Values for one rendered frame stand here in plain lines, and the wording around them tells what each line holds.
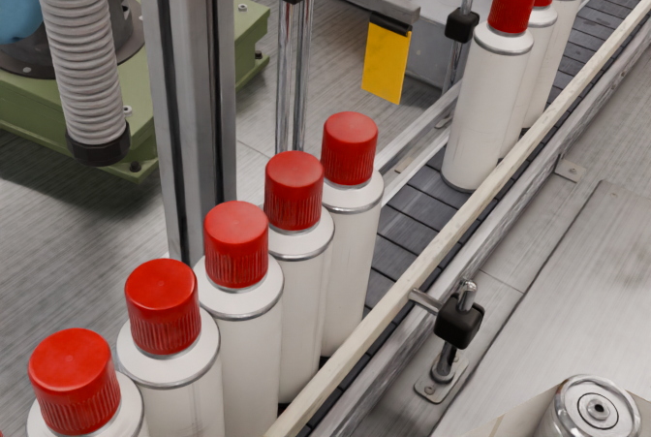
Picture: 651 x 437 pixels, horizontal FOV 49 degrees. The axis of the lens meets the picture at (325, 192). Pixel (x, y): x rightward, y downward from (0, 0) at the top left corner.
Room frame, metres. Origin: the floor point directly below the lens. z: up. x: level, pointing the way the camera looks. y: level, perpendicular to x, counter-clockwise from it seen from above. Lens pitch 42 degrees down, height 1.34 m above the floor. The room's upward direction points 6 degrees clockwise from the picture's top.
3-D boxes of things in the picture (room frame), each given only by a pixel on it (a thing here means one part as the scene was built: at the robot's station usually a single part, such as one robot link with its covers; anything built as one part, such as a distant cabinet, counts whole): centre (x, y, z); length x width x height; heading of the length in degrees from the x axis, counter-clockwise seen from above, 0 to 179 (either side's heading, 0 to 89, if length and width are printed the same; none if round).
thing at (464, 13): (0.71, -0.15, 0.91); 0.07 x 0.03 x 0.16; 58
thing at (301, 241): (0.30, 0.02, 0.98); 0.05 x 0.05 x 0.20
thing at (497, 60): (0.55, -0.14, 0.98); 0.05 x 0.05 x 0.20
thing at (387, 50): (0.41, -0.03, 1.09); 0.03 x 0.01 x 0.06; 58
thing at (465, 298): (0.35, -0.11, 0.89); 0.03 x 0.03 x 0.12; 58
